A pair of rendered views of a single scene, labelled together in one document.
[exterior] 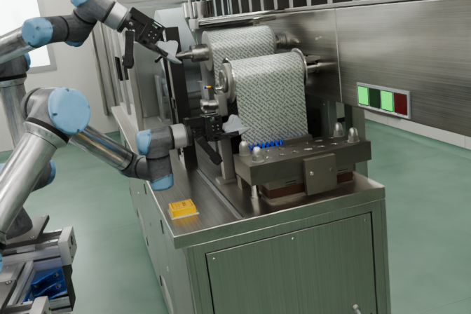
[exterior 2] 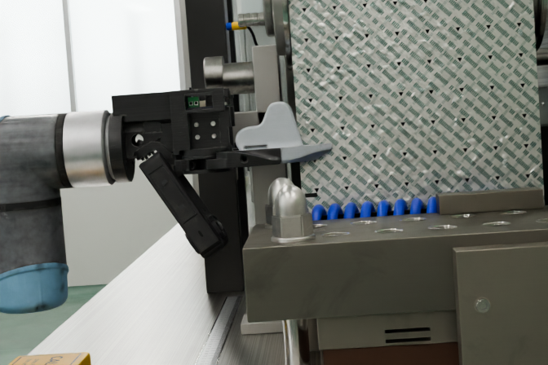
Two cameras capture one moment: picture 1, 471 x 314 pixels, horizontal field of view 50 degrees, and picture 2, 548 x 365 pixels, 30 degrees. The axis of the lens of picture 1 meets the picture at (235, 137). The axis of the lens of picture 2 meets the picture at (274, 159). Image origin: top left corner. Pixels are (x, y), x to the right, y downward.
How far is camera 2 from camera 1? 0.77 m
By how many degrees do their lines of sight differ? 21
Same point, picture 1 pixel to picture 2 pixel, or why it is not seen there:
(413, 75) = not seen: outside the picture
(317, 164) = (507, 273)
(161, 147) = (21, 172)
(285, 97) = (464, 59)
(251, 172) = (248, 271)
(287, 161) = (393, 249)
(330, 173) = not seen: outside the picture
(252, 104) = (344, 71)
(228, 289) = not seen: outside the picture
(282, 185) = (372, 339)
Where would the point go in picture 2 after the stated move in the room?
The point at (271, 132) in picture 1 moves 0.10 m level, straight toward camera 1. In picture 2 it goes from (407, 171) to (377, 181)
